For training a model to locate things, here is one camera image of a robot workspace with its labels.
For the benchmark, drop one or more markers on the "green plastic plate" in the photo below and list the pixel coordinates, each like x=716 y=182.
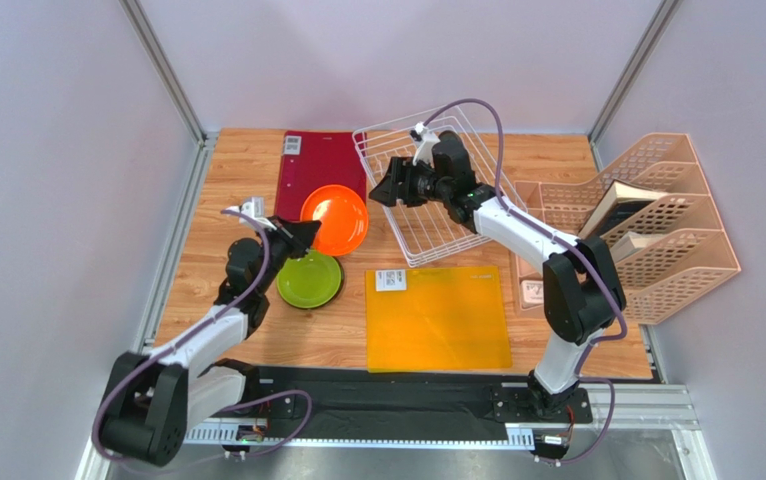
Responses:
x=305 y=283

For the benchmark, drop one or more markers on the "small beige tray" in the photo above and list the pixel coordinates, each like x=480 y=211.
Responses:
x=528 y=286

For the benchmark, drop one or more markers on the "red floral plate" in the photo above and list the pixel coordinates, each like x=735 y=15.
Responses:
x=338 y=278

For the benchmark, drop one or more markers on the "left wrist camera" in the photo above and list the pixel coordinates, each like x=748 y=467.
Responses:
x=252 y=213

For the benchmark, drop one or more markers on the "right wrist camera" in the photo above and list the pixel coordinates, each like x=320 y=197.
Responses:
x=424 y=140

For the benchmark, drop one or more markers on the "black cover book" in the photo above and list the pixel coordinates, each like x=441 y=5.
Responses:
x=620 y=202

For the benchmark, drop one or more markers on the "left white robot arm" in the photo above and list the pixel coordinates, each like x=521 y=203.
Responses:
x=152 y=400

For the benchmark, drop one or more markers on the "beige plastic file organizer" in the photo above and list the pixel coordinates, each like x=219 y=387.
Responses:
x=694 y=257

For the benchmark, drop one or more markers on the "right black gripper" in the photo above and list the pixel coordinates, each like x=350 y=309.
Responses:
x=403 y=183

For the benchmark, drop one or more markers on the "orange plastic plate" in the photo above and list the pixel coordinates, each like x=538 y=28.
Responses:
x=343 y=216

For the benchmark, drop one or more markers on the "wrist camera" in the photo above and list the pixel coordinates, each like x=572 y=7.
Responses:
x=252 y=213
x=424 y=140

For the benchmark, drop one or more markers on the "white barcode label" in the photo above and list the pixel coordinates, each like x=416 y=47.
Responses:
x=390 y=280

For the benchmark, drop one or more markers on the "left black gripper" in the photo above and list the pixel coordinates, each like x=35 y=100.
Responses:
x=296 y=235

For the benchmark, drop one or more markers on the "orange mat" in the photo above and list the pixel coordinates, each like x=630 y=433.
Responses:
x=448 y=319

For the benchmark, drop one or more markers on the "red mat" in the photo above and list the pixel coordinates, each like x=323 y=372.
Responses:
x=325 y=158

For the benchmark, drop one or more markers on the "white wire dish rack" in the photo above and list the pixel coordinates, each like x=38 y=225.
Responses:
x=426 y=233

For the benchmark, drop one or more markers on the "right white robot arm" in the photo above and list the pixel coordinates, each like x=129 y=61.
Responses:
x=582 y=293

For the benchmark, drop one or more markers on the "tan book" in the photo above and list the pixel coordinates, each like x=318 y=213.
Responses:
x=631 y=243

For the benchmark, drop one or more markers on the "white label on red mat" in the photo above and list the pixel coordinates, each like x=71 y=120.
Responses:
x=292 y=145

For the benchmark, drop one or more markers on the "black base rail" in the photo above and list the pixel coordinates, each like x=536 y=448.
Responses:
x=349 y=404

